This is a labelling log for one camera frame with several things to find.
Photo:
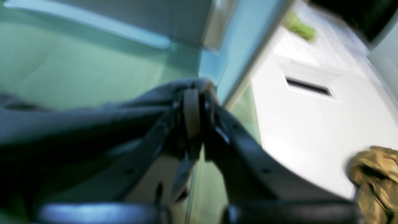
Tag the white storage bin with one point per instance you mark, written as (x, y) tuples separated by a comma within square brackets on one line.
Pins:
[(229, 34)]

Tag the grey t-shirt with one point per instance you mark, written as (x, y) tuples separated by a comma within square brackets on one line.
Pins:
[(45, 151)]

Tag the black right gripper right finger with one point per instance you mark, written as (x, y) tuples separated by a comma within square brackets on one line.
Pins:
[(260, 190)]

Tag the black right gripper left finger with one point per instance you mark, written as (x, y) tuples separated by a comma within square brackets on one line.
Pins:
[(138, 188)]

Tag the olive crumpled cloth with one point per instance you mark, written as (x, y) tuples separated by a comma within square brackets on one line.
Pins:
[(374, 172)]

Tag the green table cloth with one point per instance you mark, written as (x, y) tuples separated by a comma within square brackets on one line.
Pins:
[(62, 65)]

